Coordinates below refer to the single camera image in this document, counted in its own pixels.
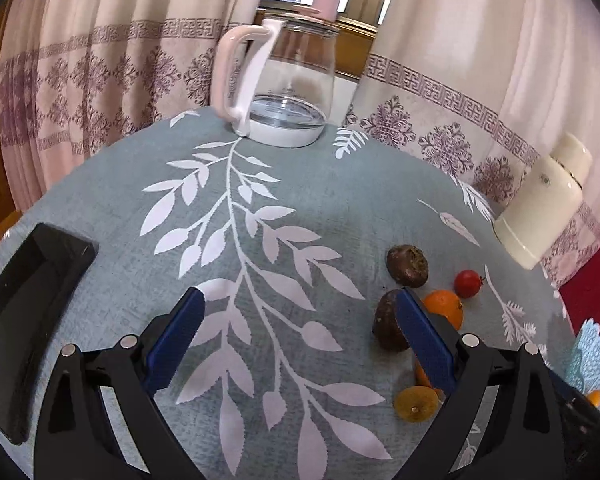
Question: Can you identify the wooden window sill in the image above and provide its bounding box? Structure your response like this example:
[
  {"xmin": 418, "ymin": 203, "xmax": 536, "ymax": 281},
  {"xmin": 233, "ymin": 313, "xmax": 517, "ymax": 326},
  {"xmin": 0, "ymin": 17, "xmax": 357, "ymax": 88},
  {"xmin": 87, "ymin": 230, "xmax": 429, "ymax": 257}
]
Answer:
[{"xmin": 330, "ymin": 15, "xmax": 381, "ymax": 81}]

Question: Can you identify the grey leaf print tablecloth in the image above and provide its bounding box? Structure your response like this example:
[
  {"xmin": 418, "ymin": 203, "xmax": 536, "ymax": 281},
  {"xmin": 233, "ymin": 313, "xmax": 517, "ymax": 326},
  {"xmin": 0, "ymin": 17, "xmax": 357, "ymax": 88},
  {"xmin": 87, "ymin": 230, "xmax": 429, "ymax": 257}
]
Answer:
[{"xmin": 0, "ymin": 107, "xmax": 588, "ymax": 480}]

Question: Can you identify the dark brown passion fruit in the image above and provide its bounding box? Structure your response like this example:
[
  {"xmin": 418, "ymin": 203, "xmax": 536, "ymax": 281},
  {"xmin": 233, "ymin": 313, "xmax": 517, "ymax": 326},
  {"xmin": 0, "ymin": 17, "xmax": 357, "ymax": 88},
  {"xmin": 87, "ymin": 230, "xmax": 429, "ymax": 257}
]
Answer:
[
  {"xmin": 385, "ymin": 244, "xmax": 430, "ymax": 289},
  {"xmin": 372, "ymin": 288, "xmax": 412, "ymax": 352}
]

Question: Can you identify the green round fruit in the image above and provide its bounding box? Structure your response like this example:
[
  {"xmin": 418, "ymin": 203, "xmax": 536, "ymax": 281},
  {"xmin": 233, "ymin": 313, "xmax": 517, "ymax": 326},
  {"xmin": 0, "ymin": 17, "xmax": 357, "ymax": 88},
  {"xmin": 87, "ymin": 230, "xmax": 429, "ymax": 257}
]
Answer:
[{"xmin": 394, "ymin": 385, "xmax": 442, "ymax": 424}]

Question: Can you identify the smooth yellow orange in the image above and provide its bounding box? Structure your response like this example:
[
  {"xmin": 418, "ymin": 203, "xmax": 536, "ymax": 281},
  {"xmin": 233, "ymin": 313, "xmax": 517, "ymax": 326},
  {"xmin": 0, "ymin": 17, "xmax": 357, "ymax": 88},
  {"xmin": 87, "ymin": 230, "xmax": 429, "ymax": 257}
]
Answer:
[{"xmin": 414, "ymin": 360, "xmax": 446, "ymax": 401}]

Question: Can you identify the light blue lattice basket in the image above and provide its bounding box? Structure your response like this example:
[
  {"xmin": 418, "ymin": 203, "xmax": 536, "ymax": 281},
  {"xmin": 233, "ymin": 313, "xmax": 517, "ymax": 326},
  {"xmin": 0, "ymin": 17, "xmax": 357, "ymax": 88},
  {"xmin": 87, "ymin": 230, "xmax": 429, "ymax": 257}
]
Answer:
[{"xmin": 562, "ymin": 317, "xmax": 600, "ymax": 418}]

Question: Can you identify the red cherry tomato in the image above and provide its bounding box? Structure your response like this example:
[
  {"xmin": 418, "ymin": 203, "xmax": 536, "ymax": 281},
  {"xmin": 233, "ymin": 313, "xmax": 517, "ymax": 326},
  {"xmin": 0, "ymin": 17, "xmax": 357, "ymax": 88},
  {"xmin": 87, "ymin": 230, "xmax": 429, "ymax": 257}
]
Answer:
[{"xmin": 454, "ymin": 269, "xmax": 486, "ymax": 299}]

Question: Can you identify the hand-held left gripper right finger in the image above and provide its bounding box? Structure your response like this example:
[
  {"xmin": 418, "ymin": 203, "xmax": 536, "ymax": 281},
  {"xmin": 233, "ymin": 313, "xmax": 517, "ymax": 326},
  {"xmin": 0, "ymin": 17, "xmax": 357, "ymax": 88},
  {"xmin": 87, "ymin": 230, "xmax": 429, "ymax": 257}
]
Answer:
[{"xmin": 394, "ymin": 286, "xmax": 566, "ymax": 480}]

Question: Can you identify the patterned cream curtain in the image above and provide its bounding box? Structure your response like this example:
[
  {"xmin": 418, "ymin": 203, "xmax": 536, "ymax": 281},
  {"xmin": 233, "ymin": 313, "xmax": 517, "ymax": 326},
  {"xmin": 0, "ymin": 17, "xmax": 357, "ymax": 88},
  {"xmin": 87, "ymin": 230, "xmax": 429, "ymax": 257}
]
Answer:
[
  {"xmin": 0, "ymin": 0, "xmax": 281, "ymax": 161},
  {"xmin": 342, "ymin": 0, "xmax": 600, "ymax": 291}
]

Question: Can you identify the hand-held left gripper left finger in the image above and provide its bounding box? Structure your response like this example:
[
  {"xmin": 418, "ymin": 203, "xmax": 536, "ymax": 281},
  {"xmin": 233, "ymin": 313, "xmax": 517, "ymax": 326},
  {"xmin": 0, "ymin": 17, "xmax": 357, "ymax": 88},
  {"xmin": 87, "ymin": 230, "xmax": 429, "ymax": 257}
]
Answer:
[{"xmin": 32, "ymin": 287, "xmax": 206, "ymax": 480}]

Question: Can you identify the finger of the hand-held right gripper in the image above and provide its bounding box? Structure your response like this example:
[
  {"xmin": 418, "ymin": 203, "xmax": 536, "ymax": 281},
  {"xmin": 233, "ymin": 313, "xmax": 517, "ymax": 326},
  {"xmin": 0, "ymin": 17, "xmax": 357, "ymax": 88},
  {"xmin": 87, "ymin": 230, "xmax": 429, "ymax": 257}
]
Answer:
[{"xmin": 547, "ymin": 372, "xmax": 600, "ymax": 466}]

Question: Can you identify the cream thermos flask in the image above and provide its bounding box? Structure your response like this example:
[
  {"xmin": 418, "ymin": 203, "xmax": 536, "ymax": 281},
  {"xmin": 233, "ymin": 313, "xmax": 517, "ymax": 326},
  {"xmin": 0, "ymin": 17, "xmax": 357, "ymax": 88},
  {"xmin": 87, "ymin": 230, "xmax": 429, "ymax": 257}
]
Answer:
[{"xmin": 492, "ymin": 132, "xmax": 594, "ymax": 271}]

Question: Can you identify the glass kettle with pink handle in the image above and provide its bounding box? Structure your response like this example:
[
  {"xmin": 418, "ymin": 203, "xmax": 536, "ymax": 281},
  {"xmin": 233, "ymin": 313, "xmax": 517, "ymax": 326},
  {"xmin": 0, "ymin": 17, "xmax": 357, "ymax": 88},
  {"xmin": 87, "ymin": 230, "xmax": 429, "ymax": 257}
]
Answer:
[{"xmin": 209, "ymin": 4, "xmax": 342, "ymax": 148}]

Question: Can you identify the black smartphone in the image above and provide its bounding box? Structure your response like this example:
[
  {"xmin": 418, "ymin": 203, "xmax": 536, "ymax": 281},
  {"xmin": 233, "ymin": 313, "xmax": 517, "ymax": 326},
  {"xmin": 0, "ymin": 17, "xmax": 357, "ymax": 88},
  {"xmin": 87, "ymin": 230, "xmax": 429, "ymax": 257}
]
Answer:
[{"xmin": 0, "ymin": 222, "xmax": 100, "ymax": 446}]

